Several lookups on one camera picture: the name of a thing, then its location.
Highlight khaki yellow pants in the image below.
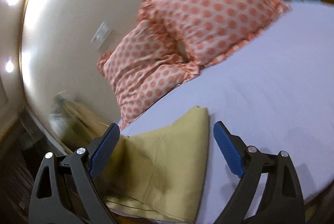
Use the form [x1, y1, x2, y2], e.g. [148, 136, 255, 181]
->
[100, 106, 209, 223]

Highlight white bed sheet mattress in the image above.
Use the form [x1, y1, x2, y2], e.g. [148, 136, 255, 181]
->
[122, 3, 333, 223]

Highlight lower pink polka-dot pillow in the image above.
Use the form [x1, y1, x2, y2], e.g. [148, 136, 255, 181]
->
[97, 20, 200, 129]

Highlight pink polka-dot pillow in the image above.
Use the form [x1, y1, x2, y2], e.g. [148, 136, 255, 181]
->
[97, 20, 200, 129]
[138, 0, 290, 67]

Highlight upper pink polka-dot pillow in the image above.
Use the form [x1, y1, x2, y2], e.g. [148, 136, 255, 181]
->
[138, 0, 290, 67]

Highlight white wall switch plate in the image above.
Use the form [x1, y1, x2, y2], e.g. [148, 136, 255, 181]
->
[91, 21, 113, 50]

